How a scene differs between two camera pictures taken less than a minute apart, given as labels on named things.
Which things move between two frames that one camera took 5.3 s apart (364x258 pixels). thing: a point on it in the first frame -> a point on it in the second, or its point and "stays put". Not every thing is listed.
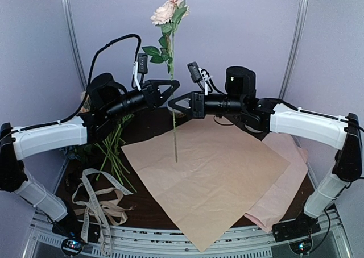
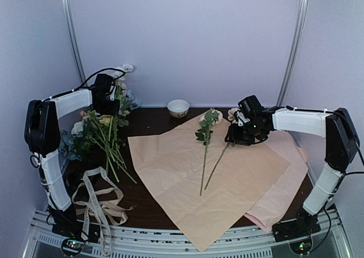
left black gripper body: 151,98 -> 106,107
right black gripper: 197,103 -> 235,137
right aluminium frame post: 301,29 stays put
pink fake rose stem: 169,13 -> 205,134
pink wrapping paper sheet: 267,211 stays put
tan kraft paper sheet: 220,177 stays put
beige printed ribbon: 99,197 stays put
